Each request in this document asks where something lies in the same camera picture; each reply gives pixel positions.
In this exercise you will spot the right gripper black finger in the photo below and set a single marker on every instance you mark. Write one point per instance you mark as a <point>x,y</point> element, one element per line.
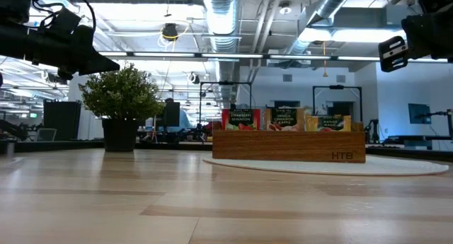
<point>393,54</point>

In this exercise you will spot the black background robot arm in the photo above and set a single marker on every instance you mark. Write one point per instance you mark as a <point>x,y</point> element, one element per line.
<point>14,129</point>
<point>372,129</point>

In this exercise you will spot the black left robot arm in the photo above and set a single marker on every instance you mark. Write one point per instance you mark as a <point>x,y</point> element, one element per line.
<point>14,3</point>

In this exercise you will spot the wooden tea organizer box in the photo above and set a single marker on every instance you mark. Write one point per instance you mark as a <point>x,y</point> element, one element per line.
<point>288,146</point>

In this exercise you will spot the green potted plant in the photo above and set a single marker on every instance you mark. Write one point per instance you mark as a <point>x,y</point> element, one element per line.
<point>122,95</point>

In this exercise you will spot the black room partition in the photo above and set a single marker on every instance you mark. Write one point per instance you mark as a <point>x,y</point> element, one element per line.
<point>62,120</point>

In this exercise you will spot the black monitor back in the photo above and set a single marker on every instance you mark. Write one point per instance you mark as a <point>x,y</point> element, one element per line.
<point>171,114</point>

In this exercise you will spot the person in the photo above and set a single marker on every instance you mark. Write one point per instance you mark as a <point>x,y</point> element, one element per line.
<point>184,120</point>

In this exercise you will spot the white round woven placemat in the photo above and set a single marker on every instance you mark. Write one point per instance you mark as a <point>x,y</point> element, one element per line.
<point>318,168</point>

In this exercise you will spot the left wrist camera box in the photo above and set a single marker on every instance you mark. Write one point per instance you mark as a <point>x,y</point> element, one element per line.
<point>65,21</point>

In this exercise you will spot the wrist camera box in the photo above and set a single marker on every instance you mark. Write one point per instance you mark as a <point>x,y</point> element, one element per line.
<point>437,0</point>
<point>65,21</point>

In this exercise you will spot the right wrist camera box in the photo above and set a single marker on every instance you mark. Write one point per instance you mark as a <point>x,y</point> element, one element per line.
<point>437,0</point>

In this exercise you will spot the black wall monitor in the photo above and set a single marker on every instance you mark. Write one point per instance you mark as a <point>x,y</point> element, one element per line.
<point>419,113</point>

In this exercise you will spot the black metal frame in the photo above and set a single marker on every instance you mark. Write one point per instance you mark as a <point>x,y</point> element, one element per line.
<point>336,87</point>

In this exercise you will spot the black overhead camera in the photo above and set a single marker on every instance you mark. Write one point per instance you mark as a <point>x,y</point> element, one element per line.
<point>170,31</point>

